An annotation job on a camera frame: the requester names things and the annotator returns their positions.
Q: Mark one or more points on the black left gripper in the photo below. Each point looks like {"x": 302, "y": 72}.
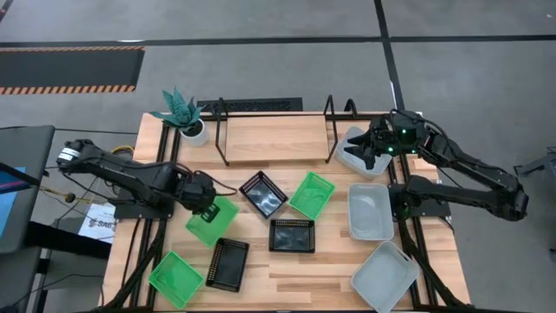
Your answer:
{"x": 197, "y": 191}

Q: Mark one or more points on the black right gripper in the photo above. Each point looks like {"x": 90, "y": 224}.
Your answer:
{"x": 399, "y": 135}

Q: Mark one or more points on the green slotted plastic basket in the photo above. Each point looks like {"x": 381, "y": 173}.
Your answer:
{"x": 176, "y": 279}
{"x": 312, "y": 195}
{"x": 213, "y": 234}

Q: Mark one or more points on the grey plastic bin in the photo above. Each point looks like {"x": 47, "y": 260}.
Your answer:
{"x": 370, "y": 213}
{"x": 347, "y": 161}
{"x": 385, "y": 278}

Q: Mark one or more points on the black slotted plastic basket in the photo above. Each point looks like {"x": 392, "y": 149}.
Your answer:
{"x": 227, "y": 265}
{"x": 292, "y": 237}
{"x": 263, "y": 195}

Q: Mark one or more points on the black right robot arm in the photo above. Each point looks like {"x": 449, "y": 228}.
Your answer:
{"x": 469, "y": 195}

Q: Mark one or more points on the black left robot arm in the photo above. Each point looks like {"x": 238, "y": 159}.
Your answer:
{"x": 130, "y": 174}

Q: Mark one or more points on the white plant pot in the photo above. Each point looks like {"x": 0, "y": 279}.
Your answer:
{"x": 197, "y": 137}

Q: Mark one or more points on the artificial green plant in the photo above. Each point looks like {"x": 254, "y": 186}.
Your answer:
{"x": 180, "y": 111}

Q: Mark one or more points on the white printed paper sheet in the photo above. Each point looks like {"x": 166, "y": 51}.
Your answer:
{"x": 97, "y": 224}

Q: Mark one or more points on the black floor beam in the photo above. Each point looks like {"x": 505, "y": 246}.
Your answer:
{"x": 65, "y": 241}

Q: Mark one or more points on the dark grey desk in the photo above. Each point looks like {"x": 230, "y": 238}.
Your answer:
{"x": 26, "y": 148}

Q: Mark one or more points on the blue sheet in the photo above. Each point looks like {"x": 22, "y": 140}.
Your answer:
{"x": 8, "y": 204}

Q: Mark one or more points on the black hazard-striped floor mat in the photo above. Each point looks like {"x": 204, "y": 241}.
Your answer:
{"x": 65, "y": 69}

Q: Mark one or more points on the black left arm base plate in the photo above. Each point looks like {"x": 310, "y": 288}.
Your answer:
{"x": 139, "y": 212}

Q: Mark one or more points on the black aluminium table frame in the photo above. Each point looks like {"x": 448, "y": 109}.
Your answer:
{"x": 161, "y": 150}

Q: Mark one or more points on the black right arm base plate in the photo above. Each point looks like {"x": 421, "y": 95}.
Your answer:
{"x": 434, "y": 211}

